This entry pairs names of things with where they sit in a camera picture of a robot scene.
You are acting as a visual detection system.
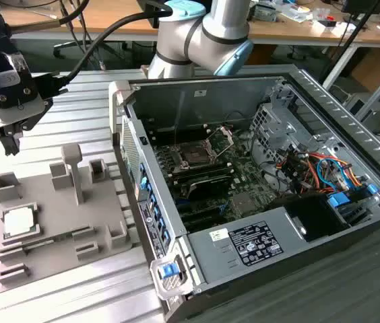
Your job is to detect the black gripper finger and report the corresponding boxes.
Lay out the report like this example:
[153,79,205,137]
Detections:
[9,129,22,156]
[0,133,13,157]

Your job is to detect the silver CPU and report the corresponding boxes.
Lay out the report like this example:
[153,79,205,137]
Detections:
[3,207,36,237]

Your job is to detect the CPU socket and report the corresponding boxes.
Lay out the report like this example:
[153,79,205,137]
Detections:
[175,142,215,168]

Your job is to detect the grey parts rack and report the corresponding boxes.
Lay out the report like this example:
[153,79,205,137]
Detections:
[0,143,136,294]

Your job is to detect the wooden desk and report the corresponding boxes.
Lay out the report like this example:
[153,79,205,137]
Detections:
[0,0,380,46]

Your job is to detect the thin locking lever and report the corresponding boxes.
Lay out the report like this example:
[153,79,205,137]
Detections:
[172,91,186,149]

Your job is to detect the black RAM slots bank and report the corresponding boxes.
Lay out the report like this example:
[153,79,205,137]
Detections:
[170,161,233,185]

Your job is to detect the blue case latch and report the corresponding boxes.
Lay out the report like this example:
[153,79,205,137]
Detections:
[158,264,178,280]

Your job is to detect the black graphics card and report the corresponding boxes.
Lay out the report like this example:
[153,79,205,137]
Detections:
[185,176,234,203]

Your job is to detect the metal socket cover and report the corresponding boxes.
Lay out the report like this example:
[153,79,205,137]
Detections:
[205,124,235,159]

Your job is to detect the grey power supply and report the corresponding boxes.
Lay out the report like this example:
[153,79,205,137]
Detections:
[185,205,304,284]

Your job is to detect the white barcode sticker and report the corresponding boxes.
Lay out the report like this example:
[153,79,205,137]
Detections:
[209,227,228,242]

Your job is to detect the green motherboard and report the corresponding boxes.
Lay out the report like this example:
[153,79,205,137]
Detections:
[152,129,280,233]

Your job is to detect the open black PC case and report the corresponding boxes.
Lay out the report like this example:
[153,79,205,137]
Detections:
[108,63,380,323]

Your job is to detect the metal drive cage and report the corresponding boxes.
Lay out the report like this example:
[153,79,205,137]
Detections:
[249,102,314,163]

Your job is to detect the black rating label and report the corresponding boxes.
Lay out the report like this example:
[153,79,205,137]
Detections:
[227,220,284,267]

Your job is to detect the black fan shroud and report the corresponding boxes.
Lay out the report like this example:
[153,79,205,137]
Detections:
[269,194,351,244]

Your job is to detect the blue disk carrier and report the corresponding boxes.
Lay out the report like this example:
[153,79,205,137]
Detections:
[327,190,353,209]

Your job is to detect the black slanted stand pole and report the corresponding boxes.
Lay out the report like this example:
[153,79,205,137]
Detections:
[320,0,380,87]

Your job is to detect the grey computer box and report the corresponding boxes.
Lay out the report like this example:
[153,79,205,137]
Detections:
[343,92,380,135]

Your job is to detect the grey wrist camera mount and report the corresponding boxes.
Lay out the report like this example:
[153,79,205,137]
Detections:
[0,52,48,128]

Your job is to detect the brown sleeved cable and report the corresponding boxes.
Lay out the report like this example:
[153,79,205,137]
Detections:
[6,0,92,36]

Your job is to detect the thick black cable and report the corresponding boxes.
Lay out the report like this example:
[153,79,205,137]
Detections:
[34,6,174,100]

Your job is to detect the coloured wire bundle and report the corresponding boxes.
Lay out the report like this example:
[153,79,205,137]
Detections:
[276,149,366,196]

